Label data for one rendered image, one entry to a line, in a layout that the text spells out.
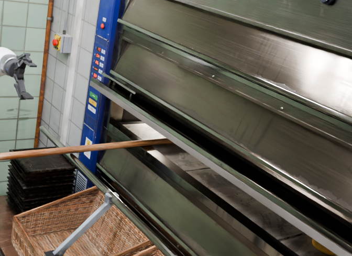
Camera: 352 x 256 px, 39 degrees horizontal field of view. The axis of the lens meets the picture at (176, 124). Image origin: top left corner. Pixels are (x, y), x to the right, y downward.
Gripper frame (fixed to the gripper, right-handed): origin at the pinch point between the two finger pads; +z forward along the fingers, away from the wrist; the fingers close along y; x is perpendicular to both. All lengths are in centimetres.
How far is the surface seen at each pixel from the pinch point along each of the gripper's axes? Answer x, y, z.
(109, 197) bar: -17, 32, 45
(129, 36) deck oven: -56, -17, -20
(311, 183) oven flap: -52, 0, 104
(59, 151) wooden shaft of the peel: -12.7, 28.5, 7.6
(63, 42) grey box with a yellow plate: -50, 1, -81
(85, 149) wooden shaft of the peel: -24.7, 28.8, 7.6
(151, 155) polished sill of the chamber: -55, 30, 16
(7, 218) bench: -12, 91, -43
